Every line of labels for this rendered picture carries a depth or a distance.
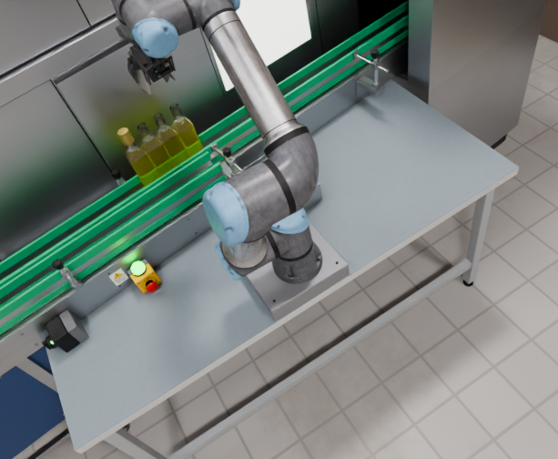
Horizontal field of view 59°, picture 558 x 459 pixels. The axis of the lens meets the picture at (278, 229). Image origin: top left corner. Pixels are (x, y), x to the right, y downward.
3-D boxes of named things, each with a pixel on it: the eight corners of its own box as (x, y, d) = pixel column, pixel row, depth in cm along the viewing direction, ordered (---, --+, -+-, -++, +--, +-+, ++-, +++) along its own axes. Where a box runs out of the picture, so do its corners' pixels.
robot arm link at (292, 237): (320, 245, 139) (314, 213, 129) (279, 269, 137) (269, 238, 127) (299, 219, 147) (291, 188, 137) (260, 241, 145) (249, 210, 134)
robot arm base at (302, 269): (332, 266, 146) (328, 245, 139) (289, 292, 143) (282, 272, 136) (306, 235, 156) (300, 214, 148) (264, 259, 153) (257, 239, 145)
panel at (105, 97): (309, 37, 190) (295, -56, 164) (315, 39, 189) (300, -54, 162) (107, 164, 168) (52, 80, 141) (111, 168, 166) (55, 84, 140)
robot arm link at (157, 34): (193, 15, 91) (167, -24, 95) (137, 38, 89) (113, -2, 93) (199, 45, 99) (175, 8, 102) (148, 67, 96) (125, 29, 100)
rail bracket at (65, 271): (84, 280, 152) (60, 255, 142) (93, 295, 148) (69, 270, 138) (72, 288, 151) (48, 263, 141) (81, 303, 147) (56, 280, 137)
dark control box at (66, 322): (81, 321, 159) (67, 308, 152) (90, 338, 154) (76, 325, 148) (58, 337, 157) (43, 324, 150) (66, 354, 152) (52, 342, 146)
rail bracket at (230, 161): (223, 158, 172) (212, 132, 162) (249, 183, 162) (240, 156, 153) (216, 163, 171) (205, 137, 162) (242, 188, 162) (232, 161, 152)
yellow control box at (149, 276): (153, 270, 166) (144, 257, 160) (163, 283, 161) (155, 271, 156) (135, 282, 164) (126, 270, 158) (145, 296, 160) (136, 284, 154)
